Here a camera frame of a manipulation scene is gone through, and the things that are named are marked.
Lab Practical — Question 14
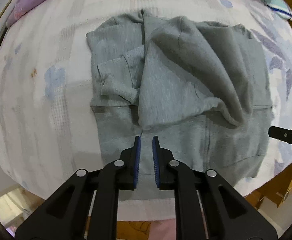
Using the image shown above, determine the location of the grey zip hoodie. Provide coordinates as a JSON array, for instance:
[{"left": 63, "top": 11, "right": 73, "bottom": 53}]
[{"left": 86, "top": 10, "right": 273, "bottom": 201}]

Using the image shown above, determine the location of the floral white bed sheet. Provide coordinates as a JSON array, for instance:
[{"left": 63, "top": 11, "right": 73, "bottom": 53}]
[{"left": 0, "top": 0, "right": 292, "bottom": 222}]

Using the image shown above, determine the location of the teal striped pillow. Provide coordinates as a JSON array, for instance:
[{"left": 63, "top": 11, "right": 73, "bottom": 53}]
[{"left": 261, "top": 0, "right": 292, "bottom": 21}]

